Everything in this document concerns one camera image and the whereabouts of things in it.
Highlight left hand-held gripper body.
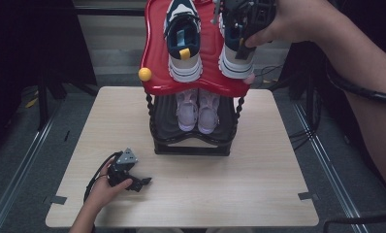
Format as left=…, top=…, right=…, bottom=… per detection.
left=108, top=148, right=140, bottom=188

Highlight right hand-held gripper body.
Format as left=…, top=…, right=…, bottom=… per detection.
left=210, top=0, right=277, bottom=40

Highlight navy and white sneaker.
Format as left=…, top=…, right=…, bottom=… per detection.
left=163, top=0, right=204, bottom=83
left=217, top=13, right=257, bottom=81

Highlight red and black shoe rack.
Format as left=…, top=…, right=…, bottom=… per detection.
left=138, top=0, right=257, bottom=157

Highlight purple jelly sandal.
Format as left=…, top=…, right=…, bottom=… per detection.
left=176, top=88, right=199, bottom=132
left=197, top=88, right=221, bottom=135

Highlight person's left hand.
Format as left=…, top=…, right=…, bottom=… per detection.
left=83, top=158, right=134, bottom=208

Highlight person's right hand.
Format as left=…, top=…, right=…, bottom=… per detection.
left=244, top=0, right=344, bottom=49

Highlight black tape piece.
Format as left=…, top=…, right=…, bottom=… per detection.
left=49, top=194, right=68, bottom=206
left=298, top=191, right=320, bottom=202

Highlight dark metal stand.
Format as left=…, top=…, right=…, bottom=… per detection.
left=35, top=74, right=100, bottom=131

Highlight yellow floor tape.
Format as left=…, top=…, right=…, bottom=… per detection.
left=24, top=96, right=40, bottom=110

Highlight black floor cables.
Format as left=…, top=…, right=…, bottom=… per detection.
left=255, top=62, right=323, bottom=150

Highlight metal floor rail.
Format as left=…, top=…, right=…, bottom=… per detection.
left=291, top=103, right=370, bottom=233
left=0, top=106, right=63, bottom=233

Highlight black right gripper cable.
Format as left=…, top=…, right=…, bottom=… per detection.
left=322, top=61, right=386, bottom=233

